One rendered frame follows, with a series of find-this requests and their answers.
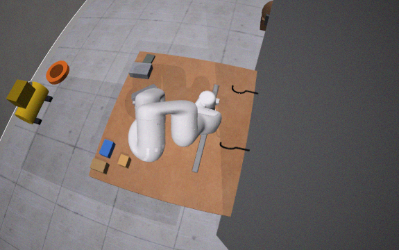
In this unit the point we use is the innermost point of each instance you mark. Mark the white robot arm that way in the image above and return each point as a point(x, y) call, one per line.
point(151, 112)

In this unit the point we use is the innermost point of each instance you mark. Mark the blue rectangular block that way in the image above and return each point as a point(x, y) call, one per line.
point(107, 148)

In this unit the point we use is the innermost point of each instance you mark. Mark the brown rectangular box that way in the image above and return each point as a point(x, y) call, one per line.
point(99, 165)

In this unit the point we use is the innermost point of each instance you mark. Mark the tan cube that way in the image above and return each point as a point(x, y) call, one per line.
point(124, 161)

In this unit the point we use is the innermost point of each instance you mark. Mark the dark grey wall panel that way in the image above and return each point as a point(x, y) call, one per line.
point(324, 167)

